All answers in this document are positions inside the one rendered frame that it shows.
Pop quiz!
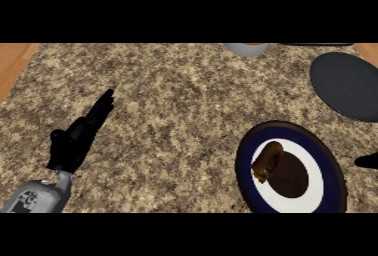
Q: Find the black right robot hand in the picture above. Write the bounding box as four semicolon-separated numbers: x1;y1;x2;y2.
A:
353;153;378;170

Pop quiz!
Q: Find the dark grey pan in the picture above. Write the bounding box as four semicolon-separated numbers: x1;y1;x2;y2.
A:
309;51;378;123

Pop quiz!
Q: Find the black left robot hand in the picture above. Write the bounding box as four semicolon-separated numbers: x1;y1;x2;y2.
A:
44;88;117;174

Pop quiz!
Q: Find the grey round container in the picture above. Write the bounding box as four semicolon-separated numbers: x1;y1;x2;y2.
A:
223;42;272;57

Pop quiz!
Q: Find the blue and white plate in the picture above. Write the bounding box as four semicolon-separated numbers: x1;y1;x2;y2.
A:
233;120;349;214

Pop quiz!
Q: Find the brown bell pepper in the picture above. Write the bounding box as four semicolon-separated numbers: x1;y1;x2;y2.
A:
250;140;285;185

